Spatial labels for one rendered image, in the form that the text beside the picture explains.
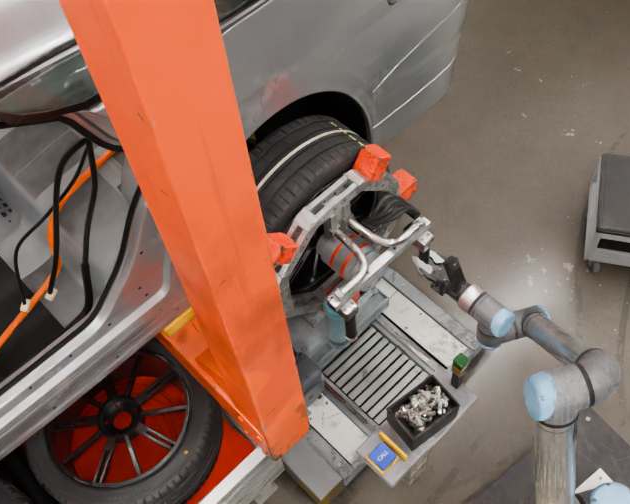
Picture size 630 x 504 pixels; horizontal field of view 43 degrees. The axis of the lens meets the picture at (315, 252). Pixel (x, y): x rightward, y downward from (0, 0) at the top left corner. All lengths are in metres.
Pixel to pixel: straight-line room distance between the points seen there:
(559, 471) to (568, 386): 0.31
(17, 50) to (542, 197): 2.60
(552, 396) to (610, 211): 1.48
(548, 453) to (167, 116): 1.45
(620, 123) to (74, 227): 2.68
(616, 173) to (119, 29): 2.74
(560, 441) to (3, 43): 1.65
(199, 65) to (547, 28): 3.51
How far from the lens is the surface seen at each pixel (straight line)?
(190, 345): 2.71
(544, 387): 2.10
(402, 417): 2.66
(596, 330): 3.54
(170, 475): 2.75
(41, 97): 1.91
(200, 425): 2.79
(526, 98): 4.22
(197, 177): 1.37
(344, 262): 2.53
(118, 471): 3.06
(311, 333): 3.17
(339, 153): 2.46
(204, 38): 1.21
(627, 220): 3.43
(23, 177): 2.86
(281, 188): 2.39
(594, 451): 3.00
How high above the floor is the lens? 3.07
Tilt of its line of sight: 58 degrees down
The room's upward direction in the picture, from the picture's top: 8 degrees counter-clockwise
